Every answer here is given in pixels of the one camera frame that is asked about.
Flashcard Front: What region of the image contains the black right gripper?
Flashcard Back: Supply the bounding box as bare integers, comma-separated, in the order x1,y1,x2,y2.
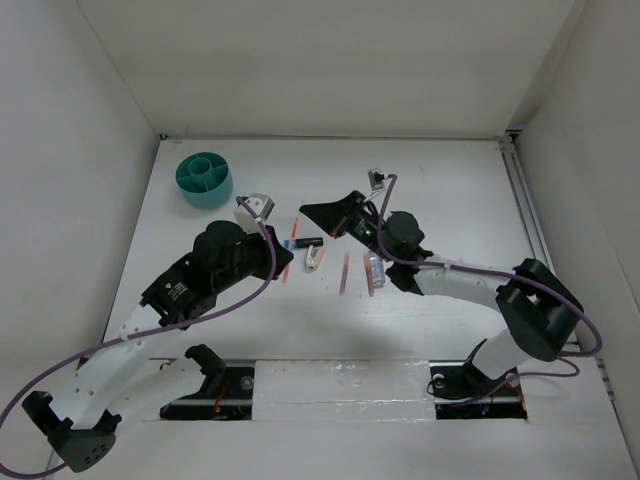
301,190,395,263

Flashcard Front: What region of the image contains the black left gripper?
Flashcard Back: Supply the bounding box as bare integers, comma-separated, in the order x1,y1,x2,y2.
214,222,293,293

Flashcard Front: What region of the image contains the red fineliner pen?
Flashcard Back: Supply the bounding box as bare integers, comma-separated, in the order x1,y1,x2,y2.
282,214,299,285

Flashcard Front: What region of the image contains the pink pen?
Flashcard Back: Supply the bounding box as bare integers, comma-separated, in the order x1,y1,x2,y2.
339,252,350,296

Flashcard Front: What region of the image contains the orange pen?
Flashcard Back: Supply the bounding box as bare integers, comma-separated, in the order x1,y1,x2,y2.
363,253,375,297

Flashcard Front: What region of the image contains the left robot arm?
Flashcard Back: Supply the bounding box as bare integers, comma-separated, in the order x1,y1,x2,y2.
22,221,294,473

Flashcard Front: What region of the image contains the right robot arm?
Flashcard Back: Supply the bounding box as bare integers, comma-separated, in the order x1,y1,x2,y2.
299,190,583,399

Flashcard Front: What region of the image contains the blue cap black highlighter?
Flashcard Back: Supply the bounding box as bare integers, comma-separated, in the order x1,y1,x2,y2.
284,237,324,250

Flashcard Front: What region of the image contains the teal round desk organizer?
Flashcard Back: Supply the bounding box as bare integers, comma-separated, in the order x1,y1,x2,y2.
175,152,233,210

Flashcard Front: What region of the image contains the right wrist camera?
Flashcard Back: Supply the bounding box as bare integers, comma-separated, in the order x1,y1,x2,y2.
367,168,389,198

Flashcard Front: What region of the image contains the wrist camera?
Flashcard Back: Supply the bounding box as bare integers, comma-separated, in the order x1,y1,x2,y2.
234,193,275,232
367,168,389,198

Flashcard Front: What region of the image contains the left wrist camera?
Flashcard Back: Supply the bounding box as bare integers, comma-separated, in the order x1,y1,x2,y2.
234,193,275,232

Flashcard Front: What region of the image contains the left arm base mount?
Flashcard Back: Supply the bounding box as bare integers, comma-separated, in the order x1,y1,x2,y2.
159,344,256,421

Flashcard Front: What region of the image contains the aluminium rail right side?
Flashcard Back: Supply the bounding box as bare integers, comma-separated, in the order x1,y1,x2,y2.
501,130,614,401

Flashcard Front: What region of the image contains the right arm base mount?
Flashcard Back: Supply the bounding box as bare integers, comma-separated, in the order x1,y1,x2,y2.
425,339,527,420

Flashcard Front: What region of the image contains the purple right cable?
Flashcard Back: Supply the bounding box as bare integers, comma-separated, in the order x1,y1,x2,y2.
375,172,605,401

